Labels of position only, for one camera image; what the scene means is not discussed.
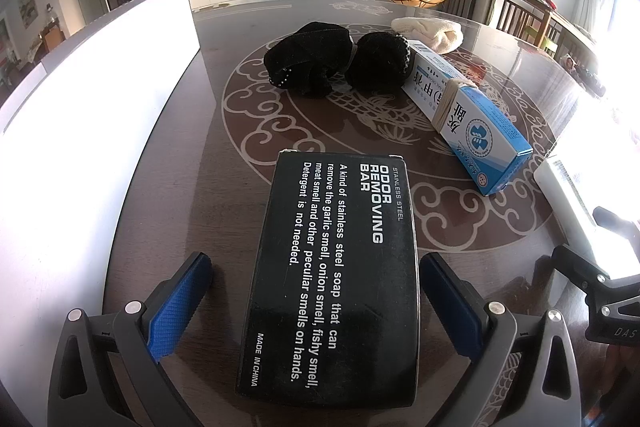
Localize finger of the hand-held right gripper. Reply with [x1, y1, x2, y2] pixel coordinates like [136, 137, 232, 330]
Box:
[550, 244, 614, 294]
[592, 206, 640, 239]

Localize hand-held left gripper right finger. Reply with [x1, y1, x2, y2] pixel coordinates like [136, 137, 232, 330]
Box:
[420, 252, 586, 427]

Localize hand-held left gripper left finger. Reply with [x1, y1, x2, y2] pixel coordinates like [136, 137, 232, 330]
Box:
[47, 252, 214, 427]

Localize black printed box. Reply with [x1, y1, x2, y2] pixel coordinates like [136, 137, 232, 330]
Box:
[235, 150, 422, 409]

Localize brown patterned glass desktop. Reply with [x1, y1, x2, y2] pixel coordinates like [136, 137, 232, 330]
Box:
[100, 0, 640, 427]

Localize long white box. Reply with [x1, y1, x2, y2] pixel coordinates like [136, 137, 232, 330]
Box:
[532, 156, 640, 279]

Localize blue medicine box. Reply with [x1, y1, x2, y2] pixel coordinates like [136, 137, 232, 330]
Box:
[439, 84, 534, 196]

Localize tan rubber band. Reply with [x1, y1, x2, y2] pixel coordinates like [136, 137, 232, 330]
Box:
[430, 78, 474, 130]

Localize white backdrop board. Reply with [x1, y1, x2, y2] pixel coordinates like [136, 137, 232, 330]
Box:
[0, 0, 202, 408]

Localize dark wooden dining chair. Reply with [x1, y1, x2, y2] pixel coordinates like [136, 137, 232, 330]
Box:
[492, 0, 557, 46]

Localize white medicine box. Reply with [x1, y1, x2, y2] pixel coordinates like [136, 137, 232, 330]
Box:
[401, 41, 476, 128]

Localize black round velvet pouch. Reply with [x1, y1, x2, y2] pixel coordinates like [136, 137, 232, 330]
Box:
[347, 32, 412, 96]

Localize cream folded towel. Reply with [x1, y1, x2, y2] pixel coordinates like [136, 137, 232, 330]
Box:
[391, 17, 464, 56]

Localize framed wall picture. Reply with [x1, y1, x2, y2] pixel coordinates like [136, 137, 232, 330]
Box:
[19, 0, 39, 28]

